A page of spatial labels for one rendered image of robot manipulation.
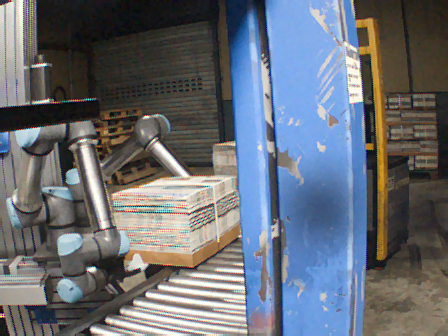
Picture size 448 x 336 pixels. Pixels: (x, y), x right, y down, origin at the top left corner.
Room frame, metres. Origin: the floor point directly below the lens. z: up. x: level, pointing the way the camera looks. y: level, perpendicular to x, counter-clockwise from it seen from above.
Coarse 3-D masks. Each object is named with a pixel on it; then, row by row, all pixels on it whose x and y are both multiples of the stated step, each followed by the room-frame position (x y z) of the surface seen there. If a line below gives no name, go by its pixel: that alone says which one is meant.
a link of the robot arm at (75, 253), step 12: (60, 240) 1.23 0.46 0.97; (72, 240) 1.22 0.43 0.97; (84, 240) 1.27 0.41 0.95; (60, 252) 1.22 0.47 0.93; (72, 252) 1.22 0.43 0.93; (84, 252) 1.24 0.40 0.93; (96, 252) 1.26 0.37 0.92; (72, 264) 1.22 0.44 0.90; (84, 264) 1.24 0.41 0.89; (72, 276) 1.21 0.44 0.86
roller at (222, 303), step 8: (152, 296) 1.24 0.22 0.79; (160, 296) 1.23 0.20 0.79; (168, 296) 1.23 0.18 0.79; (176, 296) 1.22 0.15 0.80; (184, 296) 1.21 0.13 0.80; (192, 296) 1.21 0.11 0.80; (200, 296) 1.20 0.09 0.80; (192, 304) 1.19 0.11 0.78; (200, 304) 1.18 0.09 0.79; (208, 304) 1.17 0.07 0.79; (216, 304) 1.16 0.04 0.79; (224, 304) 1.15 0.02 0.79; (232, 304) 1.15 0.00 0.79; (240, 304) 1.14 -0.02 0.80
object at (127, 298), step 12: (156, 276) 1.38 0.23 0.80; (168, 276) 1.38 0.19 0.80; (132, 288) 1.28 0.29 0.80; (144, 288) 1.28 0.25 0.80; (156, 288) 1.31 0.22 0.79; (120, 300) 1.19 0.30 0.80; (132, 300) 1.20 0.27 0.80; (96, 312) 1.11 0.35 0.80; (108, 312) 1.11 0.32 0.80; (72, 324) 1.03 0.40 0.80; (84, 324) 1.03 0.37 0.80
